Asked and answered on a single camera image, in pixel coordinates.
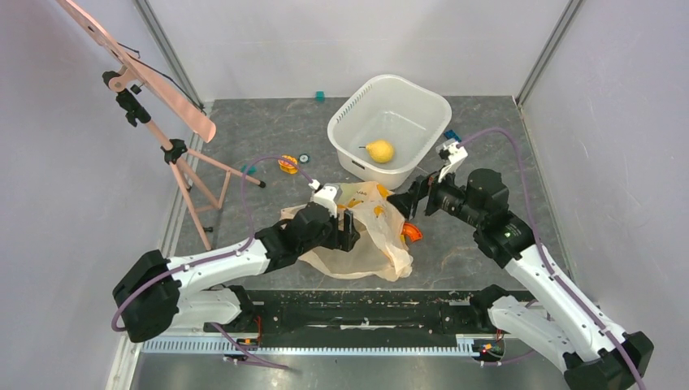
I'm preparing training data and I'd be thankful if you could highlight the cream banana print plastic bag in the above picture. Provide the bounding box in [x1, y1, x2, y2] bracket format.
[298, 181, 414, 282]

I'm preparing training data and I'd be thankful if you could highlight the yellow fake fruit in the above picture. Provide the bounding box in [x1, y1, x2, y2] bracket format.
[360, 140, 395, 164]

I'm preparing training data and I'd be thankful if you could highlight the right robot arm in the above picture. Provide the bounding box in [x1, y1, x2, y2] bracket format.
[388, 168, 654, 389]

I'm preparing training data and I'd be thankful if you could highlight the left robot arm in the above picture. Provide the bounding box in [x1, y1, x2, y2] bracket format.
[111, 202, 361, 343]

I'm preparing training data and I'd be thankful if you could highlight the orange curved toy piece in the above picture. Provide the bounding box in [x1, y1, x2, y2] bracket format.
[401, 222, 423, 243]

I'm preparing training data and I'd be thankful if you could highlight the blue lego brick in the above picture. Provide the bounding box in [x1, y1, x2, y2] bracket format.
[444, 130, 462, 142]

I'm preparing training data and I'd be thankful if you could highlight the yellow orange toy cylinder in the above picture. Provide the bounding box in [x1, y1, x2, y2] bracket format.
[278, 155, 299, 175]

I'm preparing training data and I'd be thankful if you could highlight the white plastic basin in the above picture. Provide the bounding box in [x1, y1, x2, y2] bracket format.
[327, 75, 453, 189]

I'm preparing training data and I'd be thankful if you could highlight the teal wedge block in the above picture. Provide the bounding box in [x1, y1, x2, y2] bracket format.
[240, 165, 257, 176]

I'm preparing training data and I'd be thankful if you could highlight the pink tripod easel stand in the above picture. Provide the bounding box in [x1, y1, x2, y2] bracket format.
[55, 0, 267, 253]

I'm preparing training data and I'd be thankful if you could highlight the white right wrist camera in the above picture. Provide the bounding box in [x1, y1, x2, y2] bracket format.
[435, 139, 468, 183]

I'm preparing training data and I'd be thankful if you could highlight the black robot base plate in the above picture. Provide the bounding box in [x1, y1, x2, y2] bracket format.
[221, 290, 496, 348]

